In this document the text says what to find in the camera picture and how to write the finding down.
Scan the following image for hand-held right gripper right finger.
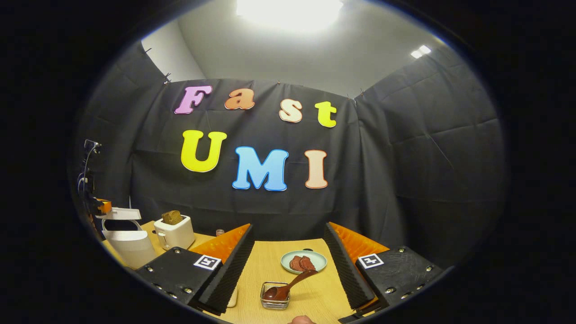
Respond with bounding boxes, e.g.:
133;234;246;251
323;221;444;311

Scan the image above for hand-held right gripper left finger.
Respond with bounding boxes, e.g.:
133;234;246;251
135;224;255;315

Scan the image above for white rice cooker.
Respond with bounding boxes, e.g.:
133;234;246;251
95;207;157;270

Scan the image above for brown wooden spoon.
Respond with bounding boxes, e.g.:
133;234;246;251
262;269;318;301

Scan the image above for pale green plate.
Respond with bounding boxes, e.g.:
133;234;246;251
281;250;328;274

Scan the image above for white toaster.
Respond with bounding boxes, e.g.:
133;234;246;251
154;215;195;251

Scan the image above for large ceiling light panel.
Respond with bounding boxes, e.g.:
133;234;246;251
236;0;343;32

